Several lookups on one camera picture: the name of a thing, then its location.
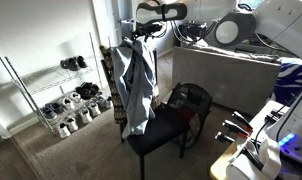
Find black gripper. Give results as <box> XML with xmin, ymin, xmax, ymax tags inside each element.
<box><xmin>142</xmin><ymin>22</ymin><xmax>167</xmax><ymax>37</ymax></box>

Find light blue jean trousers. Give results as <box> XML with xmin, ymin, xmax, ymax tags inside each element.
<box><xmin>110</xmin><ymin>35</ymin><xmax>158</xmax><ymax>140</ymax></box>

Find black mesh washing basket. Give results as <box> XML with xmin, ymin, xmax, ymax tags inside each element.
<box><xmin>166</xmin><ymin>82</ymin><xmax>213</xmax><ymax>149</ymax></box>

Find white panel door ajar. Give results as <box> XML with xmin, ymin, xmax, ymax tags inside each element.
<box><xmin>90</xmin><ymin>0</ymin><xmax>124</xmax><ymax>49</ymax></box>

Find black shoe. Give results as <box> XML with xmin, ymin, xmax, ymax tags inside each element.
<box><xmin>76</xmin><ymin>55</ymin><xmax>89</xmax><ymax>69</ymax></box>
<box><xmin>74</xmin><ymin>85</ymin><xmax>94</xmax><ymax>101</ymax></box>
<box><xmin>80</xmin><ymin>81</ymin><xmax>104</xmax><ymax>98</ymax></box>

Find grey white sneaker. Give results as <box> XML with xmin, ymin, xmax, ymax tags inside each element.
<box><xmin>95</xmin><ymin>95</ymin><xmax>108</xmax><ymax>109</ymax></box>
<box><xmin>105</xmin><ymin>96</ymin><xmax>114</xmax><ymax>109</ymax></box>

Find dark grey shoe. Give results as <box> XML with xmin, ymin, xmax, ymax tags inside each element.
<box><xmin>59</xmin><ymin>57</ymin><xmax>81</xmax><ymax>72</ymax></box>

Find grey sofa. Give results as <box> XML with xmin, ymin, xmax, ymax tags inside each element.
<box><xmin>171</xmin><ymin>45</ymin><xmax>282</xmax><ymax>116</ymax></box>

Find bright window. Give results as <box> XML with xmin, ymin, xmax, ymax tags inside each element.
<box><xmin>239</xmin><ymin>0</ymin><xmax>269</xmax><ymax>9</ymax></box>

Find black chair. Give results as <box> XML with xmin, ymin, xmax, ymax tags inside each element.
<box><xmin>100</xmin><ymin>49</ymin><xmax>192</xmax><ymax>180</ymax></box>

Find blue white striped blanket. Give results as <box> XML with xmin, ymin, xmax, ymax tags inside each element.
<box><xmin>272</xmin><ymin>57</ymin><xmax>302</xmax><ymax>107</ymax></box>

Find metal wire shoe rack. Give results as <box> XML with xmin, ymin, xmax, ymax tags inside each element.
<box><xmin>0</xmin><ymin>32</ymin><xmax>104</xmax><ymax>138</ymax></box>

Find black handled clamp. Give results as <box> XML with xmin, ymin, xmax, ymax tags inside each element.
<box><xmin>214</xmin><ymin>131</ymin><xmax>237</xmax><ymax>144</ymax></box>

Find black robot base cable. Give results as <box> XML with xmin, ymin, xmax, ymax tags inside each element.
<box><xmin>255</xmin><ymin>71</ymin><xmax>302</xmax><ymax>143</ymax></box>

